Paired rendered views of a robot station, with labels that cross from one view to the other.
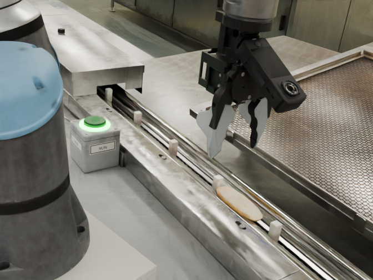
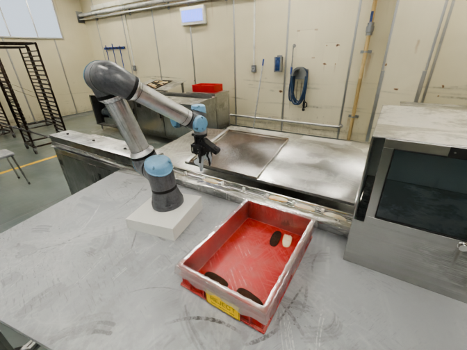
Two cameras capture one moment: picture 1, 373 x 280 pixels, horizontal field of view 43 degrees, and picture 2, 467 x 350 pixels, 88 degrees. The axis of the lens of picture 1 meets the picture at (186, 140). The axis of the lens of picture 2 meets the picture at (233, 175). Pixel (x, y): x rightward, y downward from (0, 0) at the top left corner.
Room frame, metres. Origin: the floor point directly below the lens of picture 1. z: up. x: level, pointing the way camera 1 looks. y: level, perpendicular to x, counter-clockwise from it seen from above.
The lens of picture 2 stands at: (-0.60, 0.24, 1.52)
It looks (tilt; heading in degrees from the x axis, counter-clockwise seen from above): 26 degrees down; 339
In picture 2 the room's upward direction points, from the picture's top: 2 degrees counter-clockwise
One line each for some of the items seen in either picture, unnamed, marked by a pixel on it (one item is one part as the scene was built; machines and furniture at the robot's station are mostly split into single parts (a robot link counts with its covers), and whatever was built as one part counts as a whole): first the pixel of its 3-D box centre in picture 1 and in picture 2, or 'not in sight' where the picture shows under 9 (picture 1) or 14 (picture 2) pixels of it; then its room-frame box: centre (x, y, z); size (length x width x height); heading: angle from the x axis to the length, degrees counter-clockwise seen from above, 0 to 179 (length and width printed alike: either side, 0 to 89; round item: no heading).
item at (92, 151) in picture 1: (95, 151); not in sight; (0.77, 0.17, 0.84); 0.08 x 0.08 x 0.11; 37
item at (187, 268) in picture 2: not in sight; (253, 248); (0.01, -0.07, 0.87); 0.49 x 0.34 x 0.10; 126
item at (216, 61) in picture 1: (238, 56); (200, 143); (0.68, -0.06, 1.08); 0.09 x 0.08 x 0.12; 37
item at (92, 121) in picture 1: (94, 124); not in sight; (0.77, 0.17, 0.90); 0.04 x 0.04 x 0.02
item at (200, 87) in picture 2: not in sight; (207, 87); (4.32, -1.15, 0.93); 0.51 x 0.36 x 0.13; 41
